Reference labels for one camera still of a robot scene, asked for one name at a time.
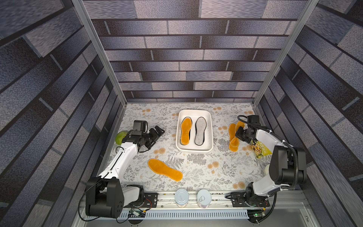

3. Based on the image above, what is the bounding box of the white bowl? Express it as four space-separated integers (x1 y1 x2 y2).
264 164 270 176

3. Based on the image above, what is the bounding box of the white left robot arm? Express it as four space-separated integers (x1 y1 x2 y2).
84 120 165 219

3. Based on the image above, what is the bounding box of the black corrugated cable conduit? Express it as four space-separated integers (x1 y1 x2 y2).
237 114 300 225

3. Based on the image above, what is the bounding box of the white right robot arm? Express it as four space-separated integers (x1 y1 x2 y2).
235 115 307 207

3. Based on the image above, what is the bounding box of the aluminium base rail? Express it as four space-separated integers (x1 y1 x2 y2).
70 190 315 227

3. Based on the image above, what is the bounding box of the green cabbage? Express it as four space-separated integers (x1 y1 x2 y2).
115 131 128 145

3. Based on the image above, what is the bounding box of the white plastic storage box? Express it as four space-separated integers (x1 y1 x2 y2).
176 109 214 154

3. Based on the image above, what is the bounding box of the orange fuzzy insole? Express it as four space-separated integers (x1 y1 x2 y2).
228 124 239 152
235 121 245 138
180 117 192 145
148 159 183 182

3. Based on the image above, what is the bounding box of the silver tin can left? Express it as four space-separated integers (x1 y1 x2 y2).
175 189 189 208

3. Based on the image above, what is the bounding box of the yellow-green snack bag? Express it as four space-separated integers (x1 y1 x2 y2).
251 140 272 159

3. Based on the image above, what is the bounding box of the silver tin can right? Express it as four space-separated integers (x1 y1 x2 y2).
196 189 212 209

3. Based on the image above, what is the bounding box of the silver tin can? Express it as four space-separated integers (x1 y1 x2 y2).
175 189 189 208
196 189 212 209

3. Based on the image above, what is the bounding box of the grey felt insole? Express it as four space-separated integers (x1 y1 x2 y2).
194 117 207 146

